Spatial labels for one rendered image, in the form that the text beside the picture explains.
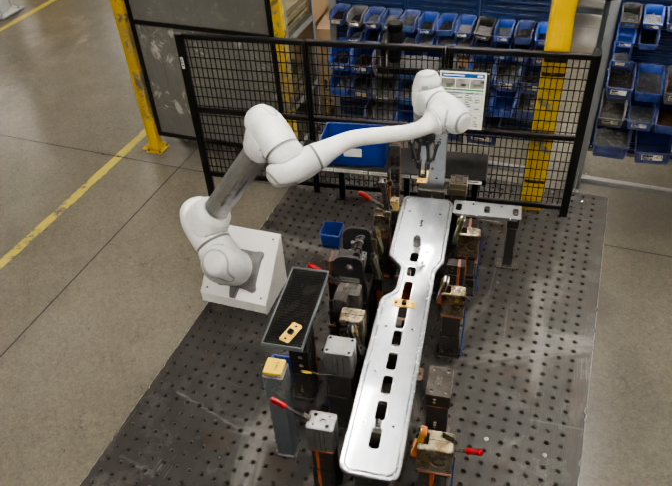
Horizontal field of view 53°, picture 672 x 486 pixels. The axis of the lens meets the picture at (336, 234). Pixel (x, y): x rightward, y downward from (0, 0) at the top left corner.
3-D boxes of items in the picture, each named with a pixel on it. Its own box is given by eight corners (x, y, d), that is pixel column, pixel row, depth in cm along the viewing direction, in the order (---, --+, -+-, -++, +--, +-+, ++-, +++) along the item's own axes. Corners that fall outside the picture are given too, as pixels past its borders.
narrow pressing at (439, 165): (444, 190, 300) (448, 124, 278) (418, 188, 302) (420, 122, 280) (444, 189, 300) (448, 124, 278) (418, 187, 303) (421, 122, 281)
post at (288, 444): (295, 459, 234) (283, 381, 206) (275, 455, 235) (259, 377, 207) (301, 440, 239) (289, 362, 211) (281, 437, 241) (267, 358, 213)
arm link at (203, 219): (191, 259, 277) (166, 217, 282) (222, 250, 288) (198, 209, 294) (276, 144, 225) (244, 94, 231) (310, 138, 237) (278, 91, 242)
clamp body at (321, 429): (340, 498, 222) (335, 437, 199) (308, 492, 224) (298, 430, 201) (347, 473, 229) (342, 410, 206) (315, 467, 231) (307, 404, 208)
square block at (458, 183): (461, 247, 315) (467, 185, 292) (444, 245, 317) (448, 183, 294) (463, 236, 321) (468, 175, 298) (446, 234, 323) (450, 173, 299)
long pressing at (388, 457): (407, 486, 193) (408, 483, 192) (332, 472, 198) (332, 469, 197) (454, 201, 295) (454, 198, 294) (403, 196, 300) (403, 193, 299)
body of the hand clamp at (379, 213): (389, 277, 302) (389, 217, 279) (374, 275, 303) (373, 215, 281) (391, 268, 306) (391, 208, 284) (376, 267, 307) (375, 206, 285)
